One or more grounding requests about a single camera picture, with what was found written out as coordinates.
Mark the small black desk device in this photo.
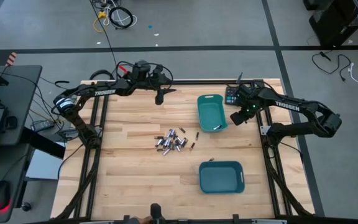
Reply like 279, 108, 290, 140
4, 115, 19, 130

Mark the yellow floor cable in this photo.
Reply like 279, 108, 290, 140
92, 10, 108, 34

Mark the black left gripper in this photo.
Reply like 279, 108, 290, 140
134, 63, 178, 95

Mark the light teal plastic bin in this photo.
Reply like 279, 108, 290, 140
196, 94, 229, 134

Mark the white light strip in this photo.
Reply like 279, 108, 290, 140
252, 219, 288, 224

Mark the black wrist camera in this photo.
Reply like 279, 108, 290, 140
154, 90, 165, 106
230, 111, 246, 126

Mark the long black floor cable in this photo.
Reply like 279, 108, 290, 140
89, 0, 119, 68

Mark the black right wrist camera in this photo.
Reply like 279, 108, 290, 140
230, 111, 246, 126

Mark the dark teal plastic bin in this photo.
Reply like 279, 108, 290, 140
198, 161, 246, 195

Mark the orange black striped object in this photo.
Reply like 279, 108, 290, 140
6, 52, 18, 67

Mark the dark grey desk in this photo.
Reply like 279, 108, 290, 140
0, 142, 33, 223
0, 65, 43, 147

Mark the black handheld device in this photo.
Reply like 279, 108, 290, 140
150, 203, 163, 224

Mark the black power cable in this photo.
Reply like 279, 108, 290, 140
311, 50, 353, 83

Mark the light grey panel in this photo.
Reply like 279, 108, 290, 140
25, 148, 65, 182

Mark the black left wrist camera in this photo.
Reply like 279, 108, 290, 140
154, 90, 165, 106

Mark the black cable loop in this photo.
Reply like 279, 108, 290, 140
88, 68, 115, 81

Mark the black aluminium table frame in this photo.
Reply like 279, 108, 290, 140
53, 79, 315, 223

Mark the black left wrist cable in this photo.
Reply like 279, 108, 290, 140
113, 60, 174, 91

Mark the black equipment cabinet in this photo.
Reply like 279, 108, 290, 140
303, 0, 358, 48

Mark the black desk calculator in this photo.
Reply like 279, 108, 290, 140
224, 86, 241, 106

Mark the white floor cable bundle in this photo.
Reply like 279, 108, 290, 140
103, 0, 138, 27

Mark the black computer mouse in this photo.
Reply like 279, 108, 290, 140
0, 180, 12, 210

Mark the black power brick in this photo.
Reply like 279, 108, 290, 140
30, 119, 55, 132

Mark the black coiled cable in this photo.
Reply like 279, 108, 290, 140
108, 6, 134, 30

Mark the black desk leg bar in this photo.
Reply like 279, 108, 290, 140
22, 126, 67, 160

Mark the person's hand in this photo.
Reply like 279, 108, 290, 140
129, 215, 152, 224

